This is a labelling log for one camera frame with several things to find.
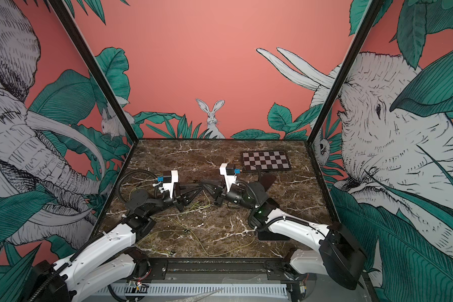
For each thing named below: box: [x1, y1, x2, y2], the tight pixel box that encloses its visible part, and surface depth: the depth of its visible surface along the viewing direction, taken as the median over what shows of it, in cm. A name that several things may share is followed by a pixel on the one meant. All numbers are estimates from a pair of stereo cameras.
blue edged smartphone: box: [259, 173, 277, 192], surface depth 106 cm
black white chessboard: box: [241, 150, 292, 172], surface depth 110 cm
